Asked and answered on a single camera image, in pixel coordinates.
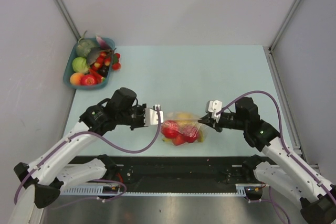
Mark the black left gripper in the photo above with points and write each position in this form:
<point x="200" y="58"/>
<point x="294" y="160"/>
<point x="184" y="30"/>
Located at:
<point x="141" y="108"/>

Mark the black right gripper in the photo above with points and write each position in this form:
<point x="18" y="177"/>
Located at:
<point x="209" y="121"/>

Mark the yellow lemon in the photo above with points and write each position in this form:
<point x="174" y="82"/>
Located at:
<point x="185" y="117"/>

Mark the clear zip top bag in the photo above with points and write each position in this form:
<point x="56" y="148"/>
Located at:
<point x="185" y="125"/>

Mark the yellow banana bunch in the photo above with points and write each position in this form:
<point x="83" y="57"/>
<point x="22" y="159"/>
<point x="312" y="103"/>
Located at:
<point x="178" y="140"/>

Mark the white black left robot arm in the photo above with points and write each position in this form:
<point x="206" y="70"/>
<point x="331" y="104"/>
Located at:
<point x="46" y="175"/>

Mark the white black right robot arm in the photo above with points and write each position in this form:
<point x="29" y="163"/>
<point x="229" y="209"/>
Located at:
<point x="281" y="168"/>

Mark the red watermelon slice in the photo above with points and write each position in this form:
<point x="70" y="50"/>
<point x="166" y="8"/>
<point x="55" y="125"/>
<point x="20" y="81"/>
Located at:
<point x="100" y="79"/>

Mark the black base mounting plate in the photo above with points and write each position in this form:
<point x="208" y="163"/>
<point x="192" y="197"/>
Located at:
<point x="181" y="174"/>

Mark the dark purple eggplant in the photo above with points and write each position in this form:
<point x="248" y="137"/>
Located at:
<point x="103" y="71"/>

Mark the red apple with highlight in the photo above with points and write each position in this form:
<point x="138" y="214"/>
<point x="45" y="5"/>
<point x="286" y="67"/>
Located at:
<point x="88" y="80"/>

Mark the cherry tomato cluster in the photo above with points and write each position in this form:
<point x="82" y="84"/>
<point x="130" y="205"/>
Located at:
<point x="104" y="60"/>

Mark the orange peach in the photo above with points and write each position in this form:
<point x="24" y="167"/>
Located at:
<point x="75" y="78"/>

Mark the green cabbage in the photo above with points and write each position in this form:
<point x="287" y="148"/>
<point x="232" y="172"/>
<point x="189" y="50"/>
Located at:
<point x="79" y="64"/>

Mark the teal plastic fruit basket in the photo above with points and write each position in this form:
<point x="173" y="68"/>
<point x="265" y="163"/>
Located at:
<point x="90" y="63"/>

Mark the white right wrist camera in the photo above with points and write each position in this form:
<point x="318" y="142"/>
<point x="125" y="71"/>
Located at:
<point x="213" y="109"/>

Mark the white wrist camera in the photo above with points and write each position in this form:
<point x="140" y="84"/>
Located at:
<point x="213" y="109"/>
<point x="153" y="116"/>

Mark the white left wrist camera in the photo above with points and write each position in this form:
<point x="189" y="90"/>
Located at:
<point x="153" y="116"/>

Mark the light blue cable duct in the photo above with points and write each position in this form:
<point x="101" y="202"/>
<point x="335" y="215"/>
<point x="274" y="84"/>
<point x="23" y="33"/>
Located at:
<point x="106" y="190"/>

